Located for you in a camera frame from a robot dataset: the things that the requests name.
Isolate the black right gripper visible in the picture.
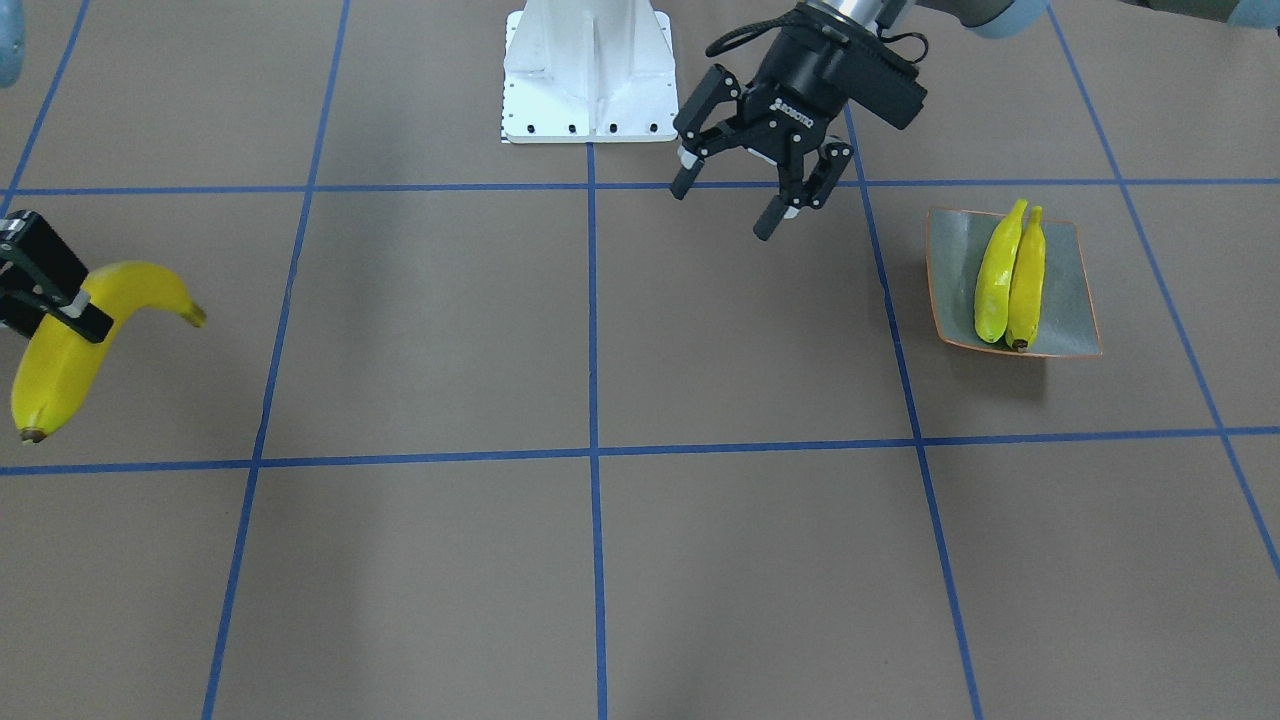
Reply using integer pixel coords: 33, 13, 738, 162
1, 211, 114, 345

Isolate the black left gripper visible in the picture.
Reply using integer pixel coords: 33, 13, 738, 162
669, 5, 870, 241

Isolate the yellow banana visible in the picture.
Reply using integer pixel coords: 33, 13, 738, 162
1005, 206, 1047, 354
10, 261, 207, 445
974, 199, 1029, 345

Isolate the grey square plate orange rim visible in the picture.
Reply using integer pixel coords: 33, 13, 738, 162
925, 208, 1103, 359

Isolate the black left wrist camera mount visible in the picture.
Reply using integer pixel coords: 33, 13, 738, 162
820, 28, 927, 129

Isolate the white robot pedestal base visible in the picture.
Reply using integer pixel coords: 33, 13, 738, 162
500, 1, 678, 143

